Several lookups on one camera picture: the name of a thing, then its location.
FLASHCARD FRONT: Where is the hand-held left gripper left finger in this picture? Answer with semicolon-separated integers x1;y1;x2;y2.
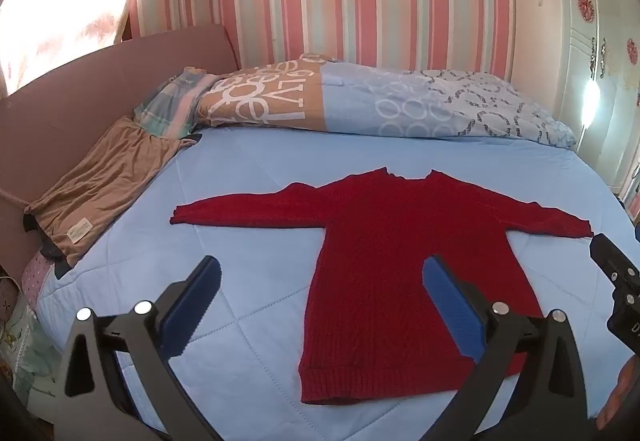
60;255;223;441

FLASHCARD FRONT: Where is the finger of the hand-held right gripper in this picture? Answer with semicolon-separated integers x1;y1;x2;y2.
589;233;640;294

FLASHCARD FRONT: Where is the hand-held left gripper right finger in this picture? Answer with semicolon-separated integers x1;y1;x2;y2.
422;255;594;441

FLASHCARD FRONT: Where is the red knitted sweater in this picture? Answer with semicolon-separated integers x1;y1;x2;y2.
169;166;596;406

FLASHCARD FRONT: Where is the light blue quilted bed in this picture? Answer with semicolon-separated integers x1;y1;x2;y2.
30;126;640;441

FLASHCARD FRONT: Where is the brown folded cloth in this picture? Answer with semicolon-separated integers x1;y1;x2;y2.
22;115;201;269

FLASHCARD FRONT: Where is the black item under brown cloth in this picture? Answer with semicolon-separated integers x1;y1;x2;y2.
22;213;71;279

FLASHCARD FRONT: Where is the pink dotted cloth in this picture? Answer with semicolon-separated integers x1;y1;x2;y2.
22;253;57;313

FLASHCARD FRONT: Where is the white wardrobe with flower decals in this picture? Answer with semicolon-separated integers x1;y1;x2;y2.
515;0;640;222

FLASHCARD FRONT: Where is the plaid pillow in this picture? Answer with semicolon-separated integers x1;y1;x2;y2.
132;66;223;142

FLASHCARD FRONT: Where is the folded patterned duvet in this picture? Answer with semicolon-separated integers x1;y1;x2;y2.
192;53;578;152

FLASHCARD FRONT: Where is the brown headboard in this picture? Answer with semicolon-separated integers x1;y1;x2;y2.
0;23;241;292

